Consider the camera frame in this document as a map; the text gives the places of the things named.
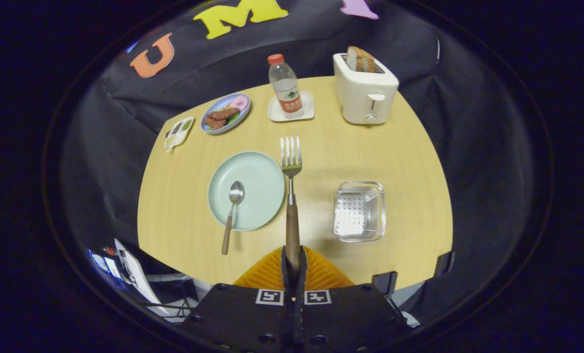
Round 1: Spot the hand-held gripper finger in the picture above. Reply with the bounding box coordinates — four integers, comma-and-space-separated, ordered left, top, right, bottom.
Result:
181, 245, 295, 353
293, 245, 411, 353

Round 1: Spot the wooden handled metal fork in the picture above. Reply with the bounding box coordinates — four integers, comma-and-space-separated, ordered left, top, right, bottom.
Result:
280, 135, 303, 275

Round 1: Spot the wooden handled metal spoon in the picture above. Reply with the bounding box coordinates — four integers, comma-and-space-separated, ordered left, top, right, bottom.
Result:
221, 180, 245, 255

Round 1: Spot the black table clamp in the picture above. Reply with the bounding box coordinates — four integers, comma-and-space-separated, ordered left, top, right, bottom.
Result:
434, 251, 455, 278
373, 271, 398, 296

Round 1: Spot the metal drain basket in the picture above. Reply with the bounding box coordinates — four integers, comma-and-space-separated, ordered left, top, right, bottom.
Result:
333, 181, 386, 243

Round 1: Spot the pale green plate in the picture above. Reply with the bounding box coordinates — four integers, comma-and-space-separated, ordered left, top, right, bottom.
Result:
207, 151, 286, 232

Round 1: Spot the white board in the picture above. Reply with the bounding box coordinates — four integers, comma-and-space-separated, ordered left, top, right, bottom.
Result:
114, 239, 170, 317

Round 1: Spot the blue glossy item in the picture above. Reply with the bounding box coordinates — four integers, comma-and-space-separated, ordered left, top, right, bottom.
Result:
87, 248, 126, 290

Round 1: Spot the white square coaster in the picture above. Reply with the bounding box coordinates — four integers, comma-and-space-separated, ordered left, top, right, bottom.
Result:
267, 91, 315, 122

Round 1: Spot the white divided sauce dish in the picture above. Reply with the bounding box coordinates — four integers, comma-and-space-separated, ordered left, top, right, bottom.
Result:
164, 116, 195, 153

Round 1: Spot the blue plate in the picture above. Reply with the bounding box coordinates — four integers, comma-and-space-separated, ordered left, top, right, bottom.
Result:
201, 93, 252, 135

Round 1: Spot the cream toaster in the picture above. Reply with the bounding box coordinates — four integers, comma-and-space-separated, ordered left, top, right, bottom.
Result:
333, 52, 400, 125

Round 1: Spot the clear bottle with red cap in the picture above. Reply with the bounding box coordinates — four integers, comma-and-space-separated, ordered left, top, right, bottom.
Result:
267, 53, 304, 120

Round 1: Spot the toast bread slice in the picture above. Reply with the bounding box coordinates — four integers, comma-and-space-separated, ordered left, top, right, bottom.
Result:
358, 49, 377, 74
346, 46, 362, 72

